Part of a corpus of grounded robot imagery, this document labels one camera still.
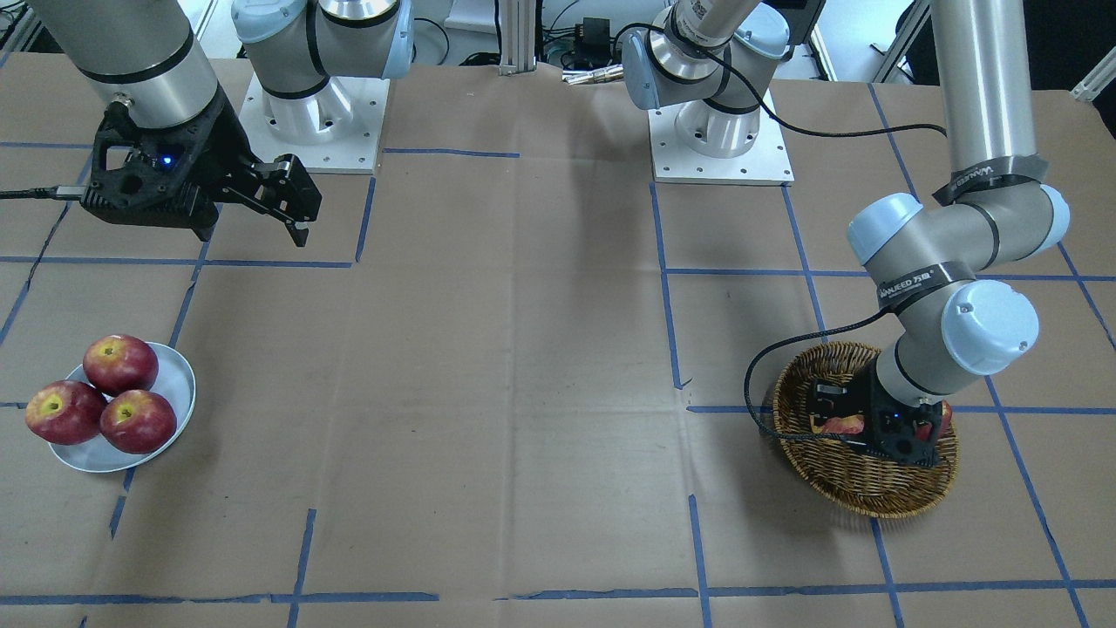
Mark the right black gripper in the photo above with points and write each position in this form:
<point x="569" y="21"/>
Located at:
<point x="220" y="142"/>

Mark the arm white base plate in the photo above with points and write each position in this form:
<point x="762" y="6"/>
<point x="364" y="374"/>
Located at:
<point x="692" y="144"/>
<point x="336" y="131"/>

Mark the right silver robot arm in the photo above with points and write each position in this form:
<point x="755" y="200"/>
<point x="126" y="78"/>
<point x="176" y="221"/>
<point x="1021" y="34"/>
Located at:
<point x="166" y="65"/>

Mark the red yellow apple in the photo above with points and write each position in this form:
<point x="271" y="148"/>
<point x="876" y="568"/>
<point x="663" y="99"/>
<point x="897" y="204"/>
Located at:
<point x="843" y="425"/>

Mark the red apple plate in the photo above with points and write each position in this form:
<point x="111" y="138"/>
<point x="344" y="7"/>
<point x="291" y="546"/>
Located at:
<point x="65" y="412"/>
<point x="119" y="363"/>
<point x="138" y="422"/>

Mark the red apple near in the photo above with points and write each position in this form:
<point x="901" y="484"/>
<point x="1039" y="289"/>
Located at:
<point x="924" y="428"/>

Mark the woven wicker basket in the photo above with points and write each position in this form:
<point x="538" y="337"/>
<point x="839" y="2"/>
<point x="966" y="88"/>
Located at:
<point x="859" y="482"/>

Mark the red apple plate back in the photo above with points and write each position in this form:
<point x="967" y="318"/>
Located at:
<point x="119" y="363"/>

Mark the red apple plate front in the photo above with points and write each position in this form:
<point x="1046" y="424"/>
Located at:
<point x="138" y="422"/>

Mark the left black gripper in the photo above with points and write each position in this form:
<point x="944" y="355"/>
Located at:
<point x="859" y="389"/>

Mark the light blue plate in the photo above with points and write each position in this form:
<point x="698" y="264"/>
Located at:
<point x="176" y="381"/>

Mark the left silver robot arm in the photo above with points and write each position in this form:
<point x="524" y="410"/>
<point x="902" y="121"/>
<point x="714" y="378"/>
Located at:
<point x="995" y="208"/>

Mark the aluminium frame post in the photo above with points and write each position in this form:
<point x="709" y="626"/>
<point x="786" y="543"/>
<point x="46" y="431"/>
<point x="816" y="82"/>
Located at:
<point x="518" y="38"/>

